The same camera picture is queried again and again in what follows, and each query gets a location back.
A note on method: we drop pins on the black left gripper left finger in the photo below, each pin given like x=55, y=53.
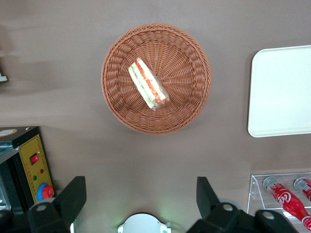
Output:
x=63, y=208

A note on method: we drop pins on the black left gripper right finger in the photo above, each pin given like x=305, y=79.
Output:
x=213, y=213

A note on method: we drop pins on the triangle sandwich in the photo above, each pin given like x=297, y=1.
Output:
x=145, y=82

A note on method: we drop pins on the beige plastic tray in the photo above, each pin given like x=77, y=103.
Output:
x=281, y=92

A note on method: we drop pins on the grey snack display tray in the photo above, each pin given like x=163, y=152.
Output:
x=2, y=78

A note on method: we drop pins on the empty brown wicker basket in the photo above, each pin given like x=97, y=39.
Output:
x=182, y=72

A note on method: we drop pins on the clear acrylic bottle rack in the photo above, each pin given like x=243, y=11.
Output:
x=255, y=187

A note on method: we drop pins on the black control box yellow panel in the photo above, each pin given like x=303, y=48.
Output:
x=29, y=150

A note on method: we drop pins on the red cola bottle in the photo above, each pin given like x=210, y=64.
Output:
x=305, y=187
x=286, y=199

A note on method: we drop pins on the metal frame machine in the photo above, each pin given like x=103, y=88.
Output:
x=5, y=170

